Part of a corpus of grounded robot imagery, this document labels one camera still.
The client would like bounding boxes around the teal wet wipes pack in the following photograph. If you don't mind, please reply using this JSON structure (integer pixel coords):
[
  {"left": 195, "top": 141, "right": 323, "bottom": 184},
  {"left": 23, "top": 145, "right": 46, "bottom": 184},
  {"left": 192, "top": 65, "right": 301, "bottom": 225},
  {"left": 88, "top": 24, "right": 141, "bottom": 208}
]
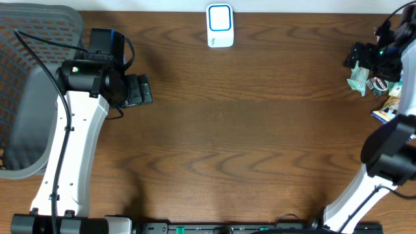
[{"left": 346, "top": 61, "right": 370, "bottom": 97}]

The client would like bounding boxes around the yellow snack bag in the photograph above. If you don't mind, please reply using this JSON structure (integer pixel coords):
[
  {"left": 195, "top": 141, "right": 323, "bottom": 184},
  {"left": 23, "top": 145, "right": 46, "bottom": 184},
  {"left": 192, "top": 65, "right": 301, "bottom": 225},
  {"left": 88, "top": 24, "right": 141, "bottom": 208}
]
[{"left": 371, "top": 80, "right": 402, "bottom": 124}]

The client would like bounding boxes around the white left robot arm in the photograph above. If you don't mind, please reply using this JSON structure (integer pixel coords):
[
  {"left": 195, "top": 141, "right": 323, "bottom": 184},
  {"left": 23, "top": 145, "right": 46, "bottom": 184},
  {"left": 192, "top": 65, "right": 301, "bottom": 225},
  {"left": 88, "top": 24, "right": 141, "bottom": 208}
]
[{"left": 10, "top": 28, "right": 153, "bottom": 233}]

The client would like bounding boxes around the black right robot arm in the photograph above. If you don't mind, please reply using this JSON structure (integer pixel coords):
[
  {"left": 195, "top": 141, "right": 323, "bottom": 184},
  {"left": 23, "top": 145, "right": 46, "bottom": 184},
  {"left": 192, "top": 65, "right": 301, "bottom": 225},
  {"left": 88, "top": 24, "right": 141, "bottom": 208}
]
[{"left": 308, "top": 1, "right": 415, "bottom": 233}]

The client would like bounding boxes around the white barcode scanner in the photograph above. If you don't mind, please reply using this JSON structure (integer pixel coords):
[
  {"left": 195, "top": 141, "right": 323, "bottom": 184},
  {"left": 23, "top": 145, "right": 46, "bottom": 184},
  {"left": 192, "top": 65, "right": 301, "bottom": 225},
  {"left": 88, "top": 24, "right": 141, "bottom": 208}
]
[{"left": 205, "top": 3, "right": 235, "bottom": 48}]

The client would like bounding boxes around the grey plastic mesh basket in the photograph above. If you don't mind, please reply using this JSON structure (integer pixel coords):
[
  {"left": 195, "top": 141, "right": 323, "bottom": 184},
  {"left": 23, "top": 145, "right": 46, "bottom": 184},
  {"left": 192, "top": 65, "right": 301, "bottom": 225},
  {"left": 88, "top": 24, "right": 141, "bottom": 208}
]
[{"left": 1, "top": 3, "right": 83, "bottom": 179}]

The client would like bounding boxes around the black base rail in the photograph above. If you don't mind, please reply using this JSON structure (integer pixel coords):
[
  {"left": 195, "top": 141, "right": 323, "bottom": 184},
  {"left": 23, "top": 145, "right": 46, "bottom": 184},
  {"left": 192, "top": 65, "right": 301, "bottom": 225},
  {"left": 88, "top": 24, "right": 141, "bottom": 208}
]
[{"left": 139, "top": 222, "right": 384, "bottom": 234}]

